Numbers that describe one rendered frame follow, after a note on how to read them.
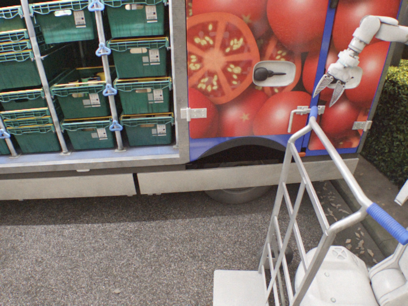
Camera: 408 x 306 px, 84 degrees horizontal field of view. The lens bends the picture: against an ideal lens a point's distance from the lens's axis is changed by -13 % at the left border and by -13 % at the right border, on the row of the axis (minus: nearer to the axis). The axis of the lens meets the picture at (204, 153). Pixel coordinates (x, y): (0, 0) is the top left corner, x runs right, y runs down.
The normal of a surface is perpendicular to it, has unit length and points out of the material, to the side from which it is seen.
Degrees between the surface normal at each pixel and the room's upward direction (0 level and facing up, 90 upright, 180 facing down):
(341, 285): 2
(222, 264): 0
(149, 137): 91
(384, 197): 7
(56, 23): 97
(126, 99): 97
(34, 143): 98
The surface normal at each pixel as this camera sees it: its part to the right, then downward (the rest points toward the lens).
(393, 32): -0.12, 0.57
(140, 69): 0.11, 0.60
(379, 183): -0.11, -0.83
